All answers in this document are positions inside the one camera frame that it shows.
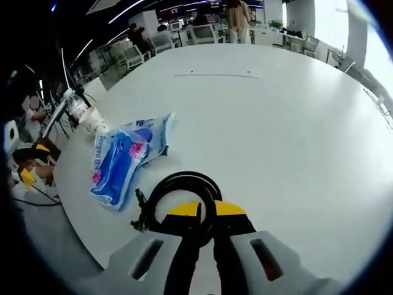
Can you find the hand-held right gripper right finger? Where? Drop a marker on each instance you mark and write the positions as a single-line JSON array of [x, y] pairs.
[[276, 264]]

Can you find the small blue white packet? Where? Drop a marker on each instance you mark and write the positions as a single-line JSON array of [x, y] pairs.
[[169, 124]]

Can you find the white cabinet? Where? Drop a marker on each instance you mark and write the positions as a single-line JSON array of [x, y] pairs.
[[267, 37]]

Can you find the large blue printed plastic packet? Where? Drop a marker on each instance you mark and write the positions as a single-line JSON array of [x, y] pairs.
[[119, 172]]

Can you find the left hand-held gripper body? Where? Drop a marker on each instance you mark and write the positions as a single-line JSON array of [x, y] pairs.
[[10, 143]]

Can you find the mesh back office chair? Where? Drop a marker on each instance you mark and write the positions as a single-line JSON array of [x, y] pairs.
[[310, 46]]

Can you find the clear water bottle red label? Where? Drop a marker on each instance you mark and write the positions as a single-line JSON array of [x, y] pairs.
[[76, 106]]

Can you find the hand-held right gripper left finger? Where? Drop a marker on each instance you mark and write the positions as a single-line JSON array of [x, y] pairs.
[[144, 264]]

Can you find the green potted plant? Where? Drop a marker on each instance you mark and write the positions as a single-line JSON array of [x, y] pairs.
[[274, 24]]

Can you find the white office chair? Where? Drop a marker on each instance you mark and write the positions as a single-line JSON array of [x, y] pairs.
[[135, 56], [164, 43]]

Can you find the large window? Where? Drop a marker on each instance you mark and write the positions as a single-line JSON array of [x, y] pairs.
[[330, 21], [380, 46]]

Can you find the white table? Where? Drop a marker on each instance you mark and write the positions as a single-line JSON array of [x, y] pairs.
[[261, 138]]

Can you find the white paper cup green print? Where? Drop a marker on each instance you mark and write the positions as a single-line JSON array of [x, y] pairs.
[[93, 123]]

